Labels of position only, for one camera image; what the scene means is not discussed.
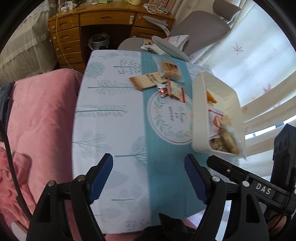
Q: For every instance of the grey office chair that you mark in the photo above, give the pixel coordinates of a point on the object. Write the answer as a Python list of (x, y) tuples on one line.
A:
[(204, 29)]

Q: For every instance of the lined trash bin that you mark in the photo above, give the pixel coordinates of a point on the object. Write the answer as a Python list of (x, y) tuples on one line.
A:
[(99, 41)]

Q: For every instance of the clear nut snack packet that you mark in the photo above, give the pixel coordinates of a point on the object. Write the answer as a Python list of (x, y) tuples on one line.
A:
[(216, 144)]

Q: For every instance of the dark blue folded garment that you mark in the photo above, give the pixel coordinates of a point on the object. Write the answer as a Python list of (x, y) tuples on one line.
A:
[(6, 103)]

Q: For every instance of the orange white oat bar packet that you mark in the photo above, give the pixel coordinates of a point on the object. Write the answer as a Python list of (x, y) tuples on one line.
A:
[(210, 98)]

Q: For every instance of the white plastic bag on chair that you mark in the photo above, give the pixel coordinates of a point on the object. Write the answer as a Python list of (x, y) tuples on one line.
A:
[(178, 41)]

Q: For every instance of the clear wrapped pastry packet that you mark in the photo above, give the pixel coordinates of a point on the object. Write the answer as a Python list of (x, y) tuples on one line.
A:
[(168, 69)]

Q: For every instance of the pink quilt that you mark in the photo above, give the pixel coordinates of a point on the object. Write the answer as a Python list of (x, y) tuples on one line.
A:
[(40, 130)]

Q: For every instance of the teal striped table runner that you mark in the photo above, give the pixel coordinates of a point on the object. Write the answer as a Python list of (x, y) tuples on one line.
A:
[(168, 132)]

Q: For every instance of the yellow mug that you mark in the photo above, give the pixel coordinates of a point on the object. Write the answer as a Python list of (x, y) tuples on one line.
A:
[(135, 2)]

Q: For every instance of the small red foil candy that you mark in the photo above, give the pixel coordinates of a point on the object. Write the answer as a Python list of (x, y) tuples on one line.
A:
[(162, 89)]

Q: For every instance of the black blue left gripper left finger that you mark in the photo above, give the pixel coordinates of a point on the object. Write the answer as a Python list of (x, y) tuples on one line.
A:
[(50, 222)]

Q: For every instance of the white plastic storage bin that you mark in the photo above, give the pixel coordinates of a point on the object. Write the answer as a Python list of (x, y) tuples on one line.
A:
[(227, 101)]

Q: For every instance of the red striped dates packet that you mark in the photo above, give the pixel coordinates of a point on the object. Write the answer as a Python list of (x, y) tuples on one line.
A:
[(175, 91)]

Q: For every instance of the red white crumpled packet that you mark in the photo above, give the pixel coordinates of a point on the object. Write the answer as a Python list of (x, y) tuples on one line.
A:
[(216, 118)]

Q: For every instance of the wooden desk with drawers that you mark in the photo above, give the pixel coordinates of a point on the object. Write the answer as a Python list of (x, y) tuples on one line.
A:
[(70, 31)]

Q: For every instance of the floral curtain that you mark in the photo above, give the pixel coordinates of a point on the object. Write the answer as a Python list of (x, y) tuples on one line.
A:
[(258, 61)]

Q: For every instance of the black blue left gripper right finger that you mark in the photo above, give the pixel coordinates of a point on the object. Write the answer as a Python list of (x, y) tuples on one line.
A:
[(219, 203)]

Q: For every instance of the brown soda cracker packet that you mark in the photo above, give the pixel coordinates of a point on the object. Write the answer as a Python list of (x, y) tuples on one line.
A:
[(144, 81)]

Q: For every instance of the yellow cracker clear bag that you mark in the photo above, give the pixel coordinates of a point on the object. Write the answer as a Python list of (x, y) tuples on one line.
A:
[(230, 139)]

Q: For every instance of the white lace covered furniture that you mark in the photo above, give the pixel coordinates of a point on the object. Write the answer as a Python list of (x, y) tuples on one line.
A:
[(29, 50)]

